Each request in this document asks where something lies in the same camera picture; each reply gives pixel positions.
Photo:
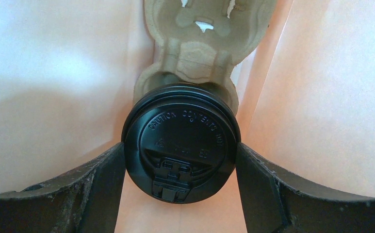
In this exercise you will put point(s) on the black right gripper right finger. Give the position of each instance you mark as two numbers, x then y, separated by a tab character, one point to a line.
275	200

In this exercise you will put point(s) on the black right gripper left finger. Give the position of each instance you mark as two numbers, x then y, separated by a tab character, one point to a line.
85	199

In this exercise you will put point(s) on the black plastic cup lid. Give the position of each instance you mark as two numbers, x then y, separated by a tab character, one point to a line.
180	143

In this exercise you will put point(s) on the orange paper bag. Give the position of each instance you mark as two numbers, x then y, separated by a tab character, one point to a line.
306	100

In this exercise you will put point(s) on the single cardboard cup carrier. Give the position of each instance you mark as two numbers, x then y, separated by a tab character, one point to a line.
201	41

